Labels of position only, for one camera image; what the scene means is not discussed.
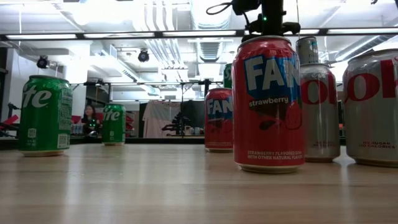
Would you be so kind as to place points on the white Celsius can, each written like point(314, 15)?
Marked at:
point(307, 51)

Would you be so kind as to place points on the green Sprite can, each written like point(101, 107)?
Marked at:
point(228, 77)
point(43, 124)
point(113, 127)

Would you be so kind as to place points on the red Fanta strawberry can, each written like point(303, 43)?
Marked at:
point(218, 130)
point(267, 124)

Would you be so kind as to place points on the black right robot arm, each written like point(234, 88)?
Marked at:
point(272, 9)

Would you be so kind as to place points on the silver Diet Coke can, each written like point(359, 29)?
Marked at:
point(320, 124)
point(371, 118)

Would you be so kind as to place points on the black overhead crossbar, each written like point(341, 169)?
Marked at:
point(155, 33)

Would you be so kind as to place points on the person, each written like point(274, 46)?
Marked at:
point(89, 113)
point(155, 118)

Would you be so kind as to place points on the background robot with green lights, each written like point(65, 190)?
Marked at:
point(91, 129)

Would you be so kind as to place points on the black ceiling camera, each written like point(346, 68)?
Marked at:
point(143, 56)
point(42, 62)

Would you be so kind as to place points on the black metal table frame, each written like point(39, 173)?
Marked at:
point(87, 140)

